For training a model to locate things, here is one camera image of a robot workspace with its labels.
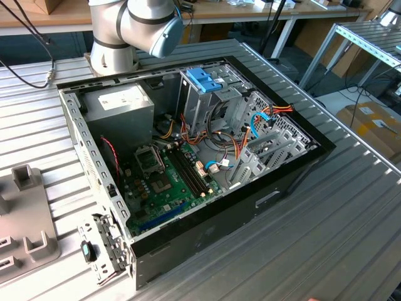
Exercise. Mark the grey metal drive cage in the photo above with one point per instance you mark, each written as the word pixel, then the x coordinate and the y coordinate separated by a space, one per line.
pixel 200 106

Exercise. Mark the thin locking lever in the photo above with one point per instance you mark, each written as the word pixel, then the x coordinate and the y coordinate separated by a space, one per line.
pixel 162 161

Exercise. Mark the blue expansion slot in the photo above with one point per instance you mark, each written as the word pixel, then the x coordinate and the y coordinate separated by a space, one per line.
pixel 163 218

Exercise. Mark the brown cardboard sheet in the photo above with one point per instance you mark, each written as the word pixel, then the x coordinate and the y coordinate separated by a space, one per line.
pixel 316 47

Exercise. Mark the black blue case latch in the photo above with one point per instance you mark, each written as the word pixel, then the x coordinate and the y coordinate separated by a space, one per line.
pixel 87 251

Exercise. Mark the black RAM slot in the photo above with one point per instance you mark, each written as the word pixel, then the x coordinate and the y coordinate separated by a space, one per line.
pixel 182 172
pixel 195 172
pixel 186 172
pixel 190 172

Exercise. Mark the small metal tool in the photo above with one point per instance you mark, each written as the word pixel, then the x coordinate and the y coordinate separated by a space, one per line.
pixel 388 127

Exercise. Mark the grey card retainer bracket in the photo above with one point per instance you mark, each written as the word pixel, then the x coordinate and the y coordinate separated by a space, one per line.
pixel 112 244

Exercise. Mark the grey parts rack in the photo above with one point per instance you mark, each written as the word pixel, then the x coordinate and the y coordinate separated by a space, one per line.
pixel 28 207

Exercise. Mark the grey metal disk bay cage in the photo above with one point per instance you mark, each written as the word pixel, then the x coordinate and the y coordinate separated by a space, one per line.
pixel 299 142

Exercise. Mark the blue plastic drive latch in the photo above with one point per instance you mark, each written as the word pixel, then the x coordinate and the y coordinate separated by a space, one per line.
pixel 200 80

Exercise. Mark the green motherboard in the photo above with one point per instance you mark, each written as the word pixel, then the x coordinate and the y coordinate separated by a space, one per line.
pixel 175 194

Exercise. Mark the metal slat side table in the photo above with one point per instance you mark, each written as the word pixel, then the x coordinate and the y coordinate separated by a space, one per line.
pixel 366 34

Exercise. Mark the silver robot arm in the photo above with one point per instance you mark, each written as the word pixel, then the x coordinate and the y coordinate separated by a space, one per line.
pixel 109 31

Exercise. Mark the labelled cardboard box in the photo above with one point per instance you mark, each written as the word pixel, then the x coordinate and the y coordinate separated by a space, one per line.
pixel 369 131

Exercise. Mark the long wooden desk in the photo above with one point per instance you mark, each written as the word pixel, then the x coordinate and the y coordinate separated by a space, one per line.
pixel 219 12

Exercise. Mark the grey power supply unit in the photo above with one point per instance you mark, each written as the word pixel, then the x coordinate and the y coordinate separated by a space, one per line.
pixel 119 125

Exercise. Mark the beige board connector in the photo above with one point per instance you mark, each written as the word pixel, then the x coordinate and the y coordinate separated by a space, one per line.
pixel 201 171

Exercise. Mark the black open PC case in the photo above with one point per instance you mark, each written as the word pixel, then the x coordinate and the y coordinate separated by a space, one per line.
pixel 219 225

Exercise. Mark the dark chipset chip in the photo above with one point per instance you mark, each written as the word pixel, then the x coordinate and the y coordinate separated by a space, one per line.
pixel 160 184

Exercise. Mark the CPU socket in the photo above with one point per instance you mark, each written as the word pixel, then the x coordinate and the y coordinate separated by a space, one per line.
pixel 148 160

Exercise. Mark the black tripod stand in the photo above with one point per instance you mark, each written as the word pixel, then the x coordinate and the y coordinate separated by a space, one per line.
pixel 273 22

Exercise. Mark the small brown box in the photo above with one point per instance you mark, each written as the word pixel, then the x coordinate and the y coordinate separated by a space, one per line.
pixel 50 6

